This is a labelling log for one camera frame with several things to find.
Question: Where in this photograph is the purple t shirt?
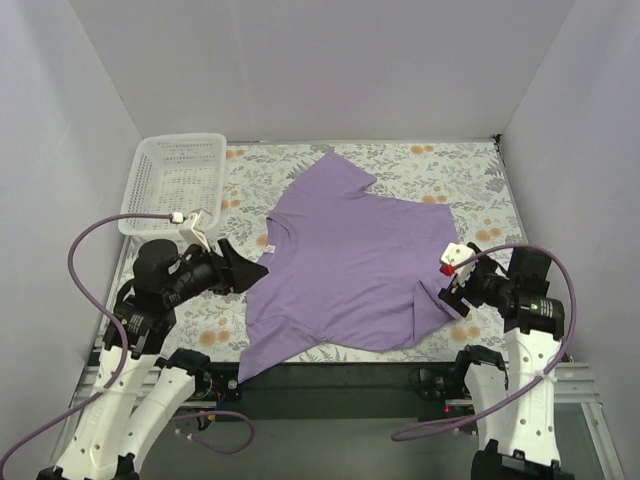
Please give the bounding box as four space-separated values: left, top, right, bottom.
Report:
238 152 458 381

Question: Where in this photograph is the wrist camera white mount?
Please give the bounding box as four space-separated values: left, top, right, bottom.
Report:
439 243 477 287
170 209 211 252

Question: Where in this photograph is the floral table cloth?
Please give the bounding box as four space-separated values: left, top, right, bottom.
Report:
99 142 564 364

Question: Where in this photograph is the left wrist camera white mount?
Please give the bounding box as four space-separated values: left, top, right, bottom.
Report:
170 209 211 252

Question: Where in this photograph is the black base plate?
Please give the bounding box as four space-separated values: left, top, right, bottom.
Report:
180 362 472 421

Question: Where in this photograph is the white plastic basket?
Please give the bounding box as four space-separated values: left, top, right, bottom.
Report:
121 133 227 236

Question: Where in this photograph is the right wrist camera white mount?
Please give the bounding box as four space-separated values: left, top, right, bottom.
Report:
439 243 477 287

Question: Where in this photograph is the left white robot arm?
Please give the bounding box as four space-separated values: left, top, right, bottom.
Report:
38 239 268 479

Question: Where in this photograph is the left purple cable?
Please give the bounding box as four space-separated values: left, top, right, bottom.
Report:
0 212 256 469

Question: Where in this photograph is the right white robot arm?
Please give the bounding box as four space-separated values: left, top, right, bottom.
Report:
439 244 569 479

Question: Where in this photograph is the aluminium frame rail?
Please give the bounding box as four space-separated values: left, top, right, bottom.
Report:
44 362 626 480

